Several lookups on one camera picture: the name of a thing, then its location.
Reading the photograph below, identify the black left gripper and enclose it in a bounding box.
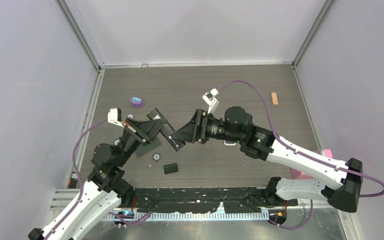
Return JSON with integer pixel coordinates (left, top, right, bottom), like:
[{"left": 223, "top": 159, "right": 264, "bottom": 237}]
[{"left": 116, "top": 116, "right": 168, "bottom": 167}]

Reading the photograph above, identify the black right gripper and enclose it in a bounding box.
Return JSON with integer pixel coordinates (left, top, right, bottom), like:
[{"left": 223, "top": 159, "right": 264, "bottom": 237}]
[{"left": 171, "top": 109, "right": 243, "bottom": 145}]

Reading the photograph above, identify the black remote control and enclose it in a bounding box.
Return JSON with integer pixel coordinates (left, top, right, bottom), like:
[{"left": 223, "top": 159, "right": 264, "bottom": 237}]
[{"left": 146, "top": 108, "right": 186, "bottom": 152}]

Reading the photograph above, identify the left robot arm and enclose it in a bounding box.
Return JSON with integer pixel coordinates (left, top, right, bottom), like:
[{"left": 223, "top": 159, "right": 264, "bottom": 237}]
[{"left": 28, "top": 113, "right": 168, "bottom": 240}]

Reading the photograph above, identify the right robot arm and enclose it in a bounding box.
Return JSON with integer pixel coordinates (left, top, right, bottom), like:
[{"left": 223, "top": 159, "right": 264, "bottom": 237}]
[{"left": 171, "top": 106, "right": 363, "bottom": 213}]

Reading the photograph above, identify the white remote control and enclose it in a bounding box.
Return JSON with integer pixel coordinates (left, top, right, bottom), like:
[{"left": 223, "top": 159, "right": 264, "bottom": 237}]
[{"left": 223, "top": 140, "right": 237, "bottom": 147}]

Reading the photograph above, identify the grey building baseplate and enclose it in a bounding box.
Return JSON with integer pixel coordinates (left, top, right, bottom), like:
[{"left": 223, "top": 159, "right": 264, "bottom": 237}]
[{"left": 135, "top": 137, "right": 162, "bottom": 158}]

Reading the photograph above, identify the blue poker chip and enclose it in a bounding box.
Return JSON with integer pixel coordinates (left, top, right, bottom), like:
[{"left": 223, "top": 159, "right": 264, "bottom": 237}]
[{"left": 152, "top": 153, "right": 161, "bottom": 162}]

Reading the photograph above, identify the purple monster toy block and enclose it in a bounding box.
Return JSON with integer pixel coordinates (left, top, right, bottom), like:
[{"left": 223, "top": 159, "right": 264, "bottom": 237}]
[{"left": 130, "top": 96, "right": 144, "bottom": 108}]

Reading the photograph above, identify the black battery cover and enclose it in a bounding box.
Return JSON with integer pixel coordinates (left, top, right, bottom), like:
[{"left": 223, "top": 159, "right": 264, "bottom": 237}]
[{"left": 163, "top": 163, "right": 179, "bottom": 175}]

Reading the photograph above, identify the orange wooden block far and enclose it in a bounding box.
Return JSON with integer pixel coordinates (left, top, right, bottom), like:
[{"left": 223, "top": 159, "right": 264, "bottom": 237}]
[{"left": 270, "top": 92, "right": 279, "bottom": 106}]

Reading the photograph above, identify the pink toy toaster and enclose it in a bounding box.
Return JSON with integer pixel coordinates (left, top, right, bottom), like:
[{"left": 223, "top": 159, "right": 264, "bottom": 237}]
[{"left": 290, "top": 149, "right": 333, "bottom": 180}]

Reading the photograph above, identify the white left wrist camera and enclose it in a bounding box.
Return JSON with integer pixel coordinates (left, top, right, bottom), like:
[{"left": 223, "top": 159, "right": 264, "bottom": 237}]
[{"left": 107, "top": 107, "right": 126, "bottom": 128}]

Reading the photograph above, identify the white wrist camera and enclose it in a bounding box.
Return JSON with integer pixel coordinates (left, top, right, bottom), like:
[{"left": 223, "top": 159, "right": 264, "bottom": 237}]
[
  {"left": 202, "top": 88, "right": 219, "bottom": 114},
  {"left": 107, "top": 107, "right": 126, "bottom": 128}
]

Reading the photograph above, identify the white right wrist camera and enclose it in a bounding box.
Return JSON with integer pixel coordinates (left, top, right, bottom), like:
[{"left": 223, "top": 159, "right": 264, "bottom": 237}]
[{"left": 202, "top": 88, "right": 219, "bottom": 114}]

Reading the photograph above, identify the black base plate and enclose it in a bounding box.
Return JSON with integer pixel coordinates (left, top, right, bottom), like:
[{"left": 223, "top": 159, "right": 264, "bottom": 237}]
[{"left": 121, "top": 187, "right": 298, "bottom": 214}]

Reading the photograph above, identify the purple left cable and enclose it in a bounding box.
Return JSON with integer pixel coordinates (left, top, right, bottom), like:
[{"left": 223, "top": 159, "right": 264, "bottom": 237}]
[{"left": 42, "top": 119, "right": 110, "bottom": 240}]

